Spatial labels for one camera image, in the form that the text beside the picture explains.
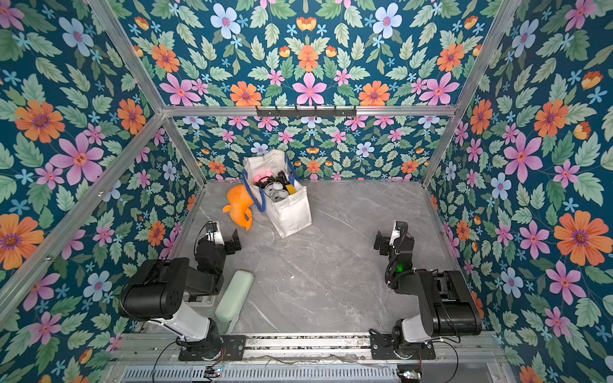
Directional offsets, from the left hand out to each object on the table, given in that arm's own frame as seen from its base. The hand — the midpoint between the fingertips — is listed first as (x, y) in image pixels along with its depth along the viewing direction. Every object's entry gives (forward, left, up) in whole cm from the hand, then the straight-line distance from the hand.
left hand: (225, 230), depth 92 cm
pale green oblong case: (-25, -6, -5) cm, 26 cm away
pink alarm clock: (+25, -13, +4) cm, 29 cm away
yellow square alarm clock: (+10, -27, +11) cm, 31 cm away
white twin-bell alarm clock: (+16, -19, +3) cm, 25 cm away
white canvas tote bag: (+2, -26, +3) cm, 26 cm away
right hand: (-6, -68, -1) cm, 68 cm away
